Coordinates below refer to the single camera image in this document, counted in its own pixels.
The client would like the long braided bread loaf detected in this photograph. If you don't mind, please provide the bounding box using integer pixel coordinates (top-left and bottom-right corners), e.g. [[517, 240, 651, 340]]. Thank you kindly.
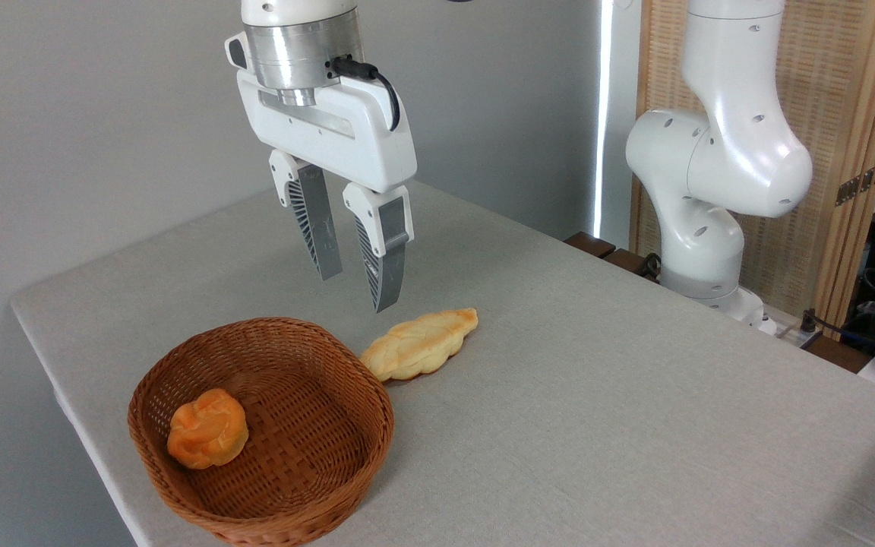
[[360, 308, 479, 382]]

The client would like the grey tablecloth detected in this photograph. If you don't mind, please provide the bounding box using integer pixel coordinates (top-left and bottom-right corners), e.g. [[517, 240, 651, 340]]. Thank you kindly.
[[11, 180, 875, 547]]

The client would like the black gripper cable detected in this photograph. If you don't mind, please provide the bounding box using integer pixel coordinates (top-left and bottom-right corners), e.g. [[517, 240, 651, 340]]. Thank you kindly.
[[329, 55, 402, 131]]

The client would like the dark brown wooden block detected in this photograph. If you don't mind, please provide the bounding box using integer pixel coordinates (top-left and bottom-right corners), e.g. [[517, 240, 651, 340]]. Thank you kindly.
[[605, 248, 660, 283], [564, 232, 617, 259], [802, 334, 873, 374]]

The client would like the brown wicker basket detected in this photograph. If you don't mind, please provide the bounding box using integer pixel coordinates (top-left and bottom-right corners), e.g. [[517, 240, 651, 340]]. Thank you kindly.
[[128, 317, 395, 547]]

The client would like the round orange bread roll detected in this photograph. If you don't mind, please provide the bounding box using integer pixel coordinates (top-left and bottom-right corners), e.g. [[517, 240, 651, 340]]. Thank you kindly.
[[166, 388, 249, 470]]

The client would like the black screen hinge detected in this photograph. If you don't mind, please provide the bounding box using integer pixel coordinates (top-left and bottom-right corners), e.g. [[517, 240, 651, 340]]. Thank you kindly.
[[835, 161, 875, 206]]

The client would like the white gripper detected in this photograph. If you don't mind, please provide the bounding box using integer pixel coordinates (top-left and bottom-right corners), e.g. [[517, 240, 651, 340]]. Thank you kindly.
[[225, 32, 418, 314]]

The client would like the bamboo folding screen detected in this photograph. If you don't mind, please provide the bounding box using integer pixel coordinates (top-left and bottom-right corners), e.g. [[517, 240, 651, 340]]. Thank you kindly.
[[630, 0, 875, 331]]

